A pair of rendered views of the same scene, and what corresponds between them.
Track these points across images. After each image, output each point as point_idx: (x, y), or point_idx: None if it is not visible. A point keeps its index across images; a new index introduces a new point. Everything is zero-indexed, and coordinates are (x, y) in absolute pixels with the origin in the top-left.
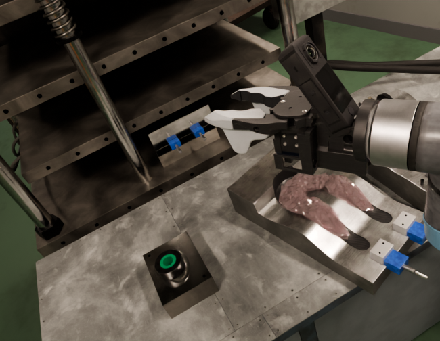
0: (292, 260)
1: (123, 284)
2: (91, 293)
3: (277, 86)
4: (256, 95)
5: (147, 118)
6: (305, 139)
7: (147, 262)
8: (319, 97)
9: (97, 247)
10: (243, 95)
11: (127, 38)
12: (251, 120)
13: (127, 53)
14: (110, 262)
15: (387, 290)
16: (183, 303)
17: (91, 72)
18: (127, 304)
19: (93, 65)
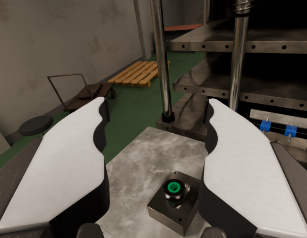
0: None
1: (157, 172)
2: (144, 160)
3: (295, 171)
4: (213, 138)
5: (258, 98)
6: None
7: (170, 174)
8: None
9: (170, 143)
10: (208, 114)
11: (290, 35)
12: (1, 189)
13: (277, 45)
14: (165, 156)
15: None
16: (158, 217)
17: (239, 46)
18: (146, 183)
19: (244, 42)
